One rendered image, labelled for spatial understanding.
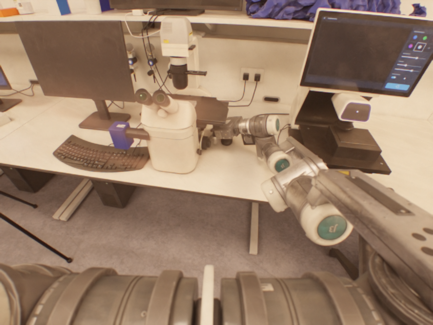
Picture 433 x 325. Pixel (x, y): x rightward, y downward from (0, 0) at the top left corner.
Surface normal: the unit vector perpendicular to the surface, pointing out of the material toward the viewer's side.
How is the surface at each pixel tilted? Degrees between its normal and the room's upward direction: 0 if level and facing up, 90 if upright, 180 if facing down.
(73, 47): 86
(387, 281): 22
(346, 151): 90
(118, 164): 4
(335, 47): 92
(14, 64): 90
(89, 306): 13
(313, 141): 0
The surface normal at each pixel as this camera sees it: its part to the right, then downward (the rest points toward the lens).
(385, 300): -0.99, 0.01
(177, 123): -0.11, 0.01
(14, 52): -0.16, 0.65
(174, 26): -0.15, 0.40
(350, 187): 0.02, -0.95
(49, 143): 0.02, -0.75
